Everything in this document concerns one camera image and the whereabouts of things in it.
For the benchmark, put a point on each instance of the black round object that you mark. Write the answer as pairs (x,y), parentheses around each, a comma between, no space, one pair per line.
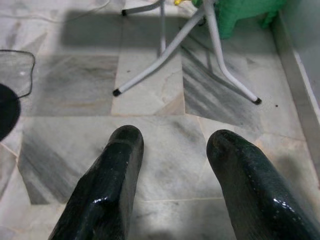
(7,112)

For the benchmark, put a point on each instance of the white metal folding stand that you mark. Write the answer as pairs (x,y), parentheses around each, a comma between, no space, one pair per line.
(175,42)

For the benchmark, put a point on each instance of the yellow object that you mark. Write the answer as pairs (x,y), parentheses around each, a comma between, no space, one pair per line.
(178,2)

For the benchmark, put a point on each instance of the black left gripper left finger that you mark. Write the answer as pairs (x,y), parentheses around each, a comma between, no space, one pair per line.
(107,190)

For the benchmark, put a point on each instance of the clear plastic sheet black edge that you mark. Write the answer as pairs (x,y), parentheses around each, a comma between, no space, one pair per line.
(15,71)

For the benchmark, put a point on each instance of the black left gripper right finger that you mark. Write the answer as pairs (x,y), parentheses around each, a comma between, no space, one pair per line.
(252,185)

